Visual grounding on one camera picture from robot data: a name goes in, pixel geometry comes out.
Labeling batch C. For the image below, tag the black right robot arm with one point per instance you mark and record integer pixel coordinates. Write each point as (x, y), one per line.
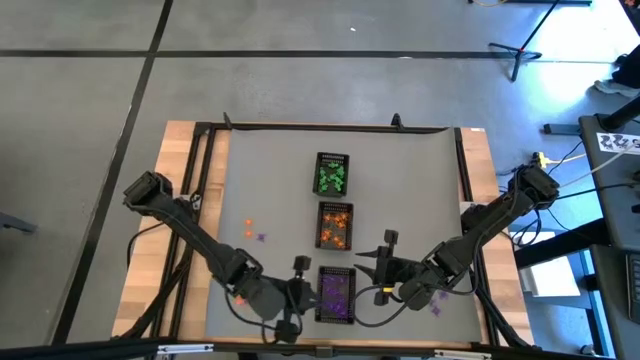
(490, 220)

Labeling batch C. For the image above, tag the yellow power strip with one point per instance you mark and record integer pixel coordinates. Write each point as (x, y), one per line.
(537, 160)

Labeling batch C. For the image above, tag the black floor stand bar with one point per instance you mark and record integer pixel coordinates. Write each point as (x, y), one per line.
(555, 245)

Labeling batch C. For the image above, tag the grey table mat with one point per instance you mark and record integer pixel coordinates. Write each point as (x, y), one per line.
(400, 200)

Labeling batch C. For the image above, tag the grey equipment cart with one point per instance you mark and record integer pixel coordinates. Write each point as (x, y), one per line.
(615, 200)

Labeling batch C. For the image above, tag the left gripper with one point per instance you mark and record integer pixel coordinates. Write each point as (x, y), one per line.
(300, 295)

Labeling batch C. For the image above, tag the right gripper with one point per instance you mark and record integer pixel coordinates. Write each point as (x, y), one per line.
(392, 272)

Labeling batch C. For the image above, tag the black frame clamp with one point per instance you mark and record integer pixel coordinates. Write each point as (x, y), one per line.
(397, 121)
(227, 121)

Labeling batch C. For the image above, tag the black keyboard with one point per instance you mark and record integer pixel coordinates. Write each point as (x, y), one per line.
(635, 287)

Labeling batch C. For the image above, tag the white printed marker sheet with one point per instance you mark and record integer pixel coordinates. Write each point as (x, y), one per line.
(617, 142)

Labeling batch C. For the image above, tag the person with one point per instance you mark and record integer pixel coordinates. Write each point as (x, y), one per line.
(625, 70)

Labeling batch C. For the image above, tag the grey chair leg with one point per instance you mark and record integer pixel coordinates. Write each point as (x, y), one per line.
(15, 222)

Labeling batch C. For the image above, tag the black cart pole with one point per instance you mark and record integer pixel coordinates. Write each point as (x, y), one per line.
(622, 116)

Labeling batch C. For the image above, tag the black tripod stand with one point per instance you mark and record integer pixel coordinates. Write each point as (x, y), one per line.
(519, 51)

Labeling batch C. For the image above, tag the white flat box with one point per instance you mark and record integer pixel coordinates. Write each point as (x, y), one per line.
(550, 280)

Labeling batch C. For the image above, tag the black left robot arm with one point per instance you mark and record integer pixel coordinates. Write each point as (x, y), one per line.
(190, 235)

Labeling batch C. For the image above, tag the black slotted plastic basket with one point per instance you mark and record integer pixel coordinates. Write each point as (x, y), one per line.
(335, 270)
(331, 156)
(330, 206)

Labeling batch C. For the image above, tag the silver metal bracket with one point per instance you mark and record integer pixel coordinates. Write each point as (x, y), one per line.
(185, 348)
(462, 354)

